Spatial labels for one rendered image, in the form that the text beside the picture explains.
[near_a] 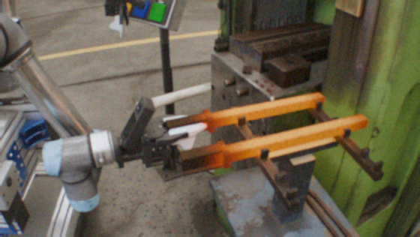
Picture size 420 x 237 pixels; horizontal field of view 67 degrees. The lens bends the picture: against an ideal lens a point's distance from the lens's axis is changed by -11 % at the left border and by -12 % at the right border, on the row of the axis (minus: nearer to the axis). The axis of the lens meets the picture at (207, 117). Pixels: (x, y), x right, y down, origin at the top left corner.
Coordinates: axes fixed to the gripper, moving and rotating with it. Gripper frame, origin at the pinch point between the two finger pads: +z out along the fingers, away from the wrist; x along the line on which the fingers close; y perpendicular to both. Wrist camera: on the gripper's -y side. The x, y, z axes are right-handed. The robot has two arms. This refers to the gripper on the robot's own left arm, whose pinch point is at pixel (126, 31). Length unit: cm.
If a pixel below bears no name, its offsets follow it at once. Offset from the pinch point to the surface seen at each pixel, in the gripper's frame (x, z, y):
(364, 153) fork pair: 89, -7, -64
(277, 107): 72, -7, -48
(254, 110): 73, -8, -42
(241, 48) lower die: 27, -3, -45
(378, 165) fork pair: 94, -7, -65
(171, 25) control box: 1.6, -2.8, -19.5
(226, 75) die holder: 29, 7, -40
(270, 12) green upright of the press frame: 3, -9, -60
